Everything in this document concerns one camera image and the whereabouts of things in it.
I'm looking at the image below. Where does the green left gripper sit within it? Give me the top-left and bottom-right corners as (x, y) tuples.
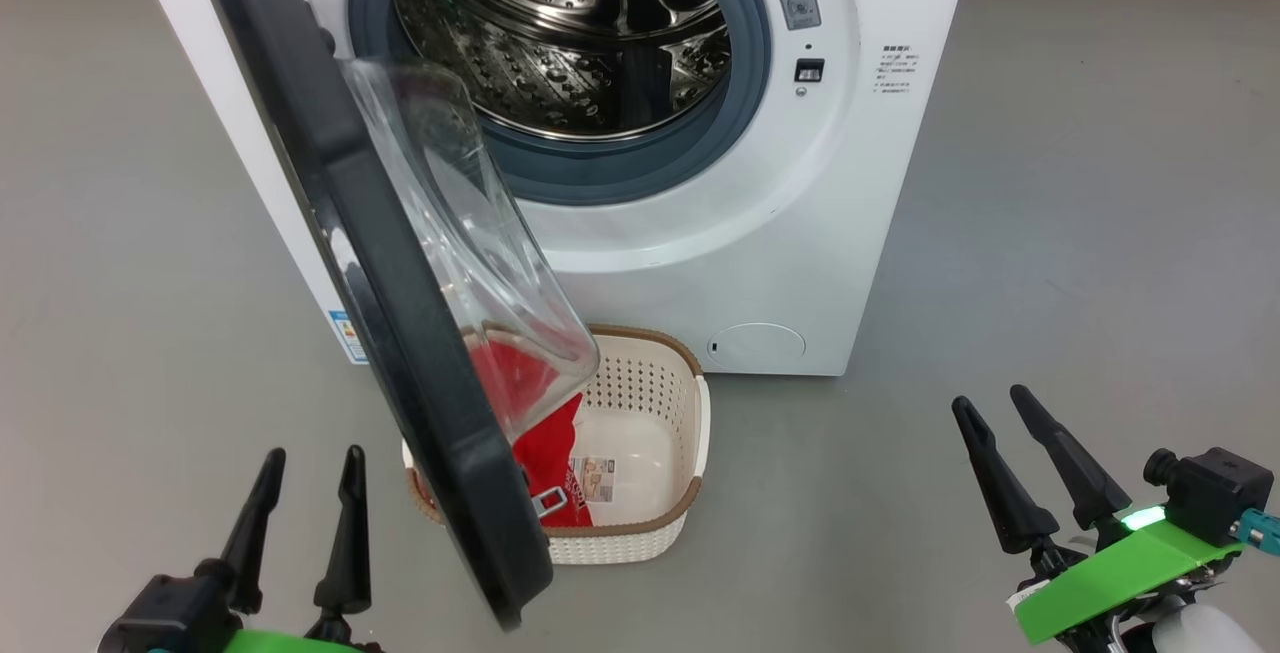
(195, 444), (386, 653)

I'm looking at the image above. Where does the washing machine drum opening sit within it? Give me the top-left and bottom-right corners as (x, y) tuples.
(393, 0), (733, 142)

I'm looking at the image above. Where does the red jersey with number print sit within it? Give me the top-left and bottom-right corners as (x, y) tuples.
(510, 393), (598, 531)

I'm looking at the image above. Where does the black washing machine door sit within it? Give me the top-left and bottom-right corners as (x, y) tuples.
(188, 0), (602, 632)

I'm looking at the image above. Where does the round white filter cover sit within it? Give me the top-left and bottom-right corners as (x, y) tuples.
(707, 322), (807, 370)

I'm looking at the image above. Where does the paper product label in basket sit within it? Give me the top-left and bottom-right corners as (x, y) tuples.
(568, 457), (616, 504)

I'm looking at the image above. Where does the blue energy label sticker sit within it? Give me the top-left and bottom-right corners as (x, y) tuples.
(328, 310), (369, 366)

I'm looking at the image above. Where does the cream laundry basket brown rim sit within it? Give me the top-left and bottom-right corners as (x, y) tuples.
(402, 325), (712, 566)

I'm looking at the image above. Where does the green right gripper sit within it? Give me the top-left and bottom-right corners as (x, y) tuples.
(950, 384), (1247, 653)

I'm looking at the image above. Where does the teal connector right camera cable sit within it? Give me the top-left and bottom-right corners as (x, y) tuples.
(1232, 508), (1280, 549)

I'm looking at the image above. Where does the white front-load washing machine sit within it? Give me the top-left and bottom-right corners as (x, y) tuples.
(125, 0), (978, 377)

